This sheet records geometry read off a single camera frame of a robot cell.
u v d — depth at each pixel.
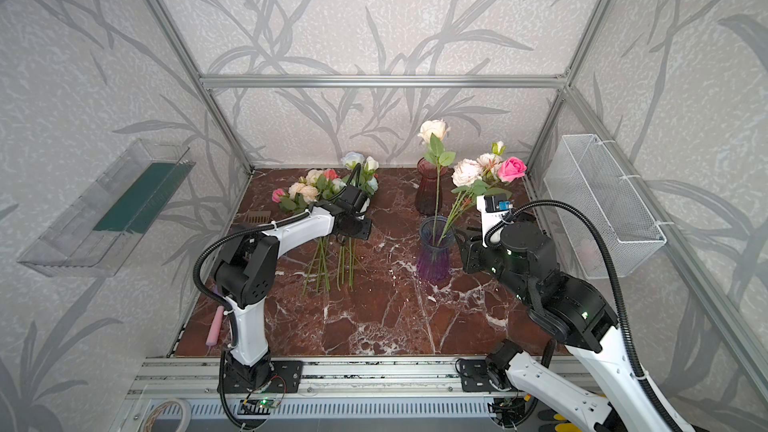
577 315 0.37
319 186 1.11
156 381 0.75
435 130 0.73
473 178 0.68
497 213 0.49
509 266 0.44
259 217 1.05
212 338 0.79
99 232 0.64
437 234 0.82
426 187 0.91
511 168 0.61
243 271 0.51
